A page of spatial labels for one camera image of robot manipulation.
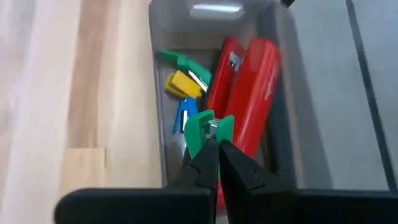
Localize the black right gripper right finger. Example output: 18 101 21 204
220 139 298 224

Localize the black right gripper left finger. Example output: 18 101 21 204
166 138 220 224

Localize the green mini stapler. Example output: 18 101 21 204
156 49 213 93
183 109 235 160

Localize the blue mini stapler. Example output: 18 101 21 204
172 96 200 135

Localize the yellow mini stapler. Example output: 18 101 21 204
164 69 203 100

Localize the red desk stapler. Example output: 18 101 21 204
205 36 282 210

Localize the gray translucent plastic bin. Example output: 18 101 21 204
148 0 333 224

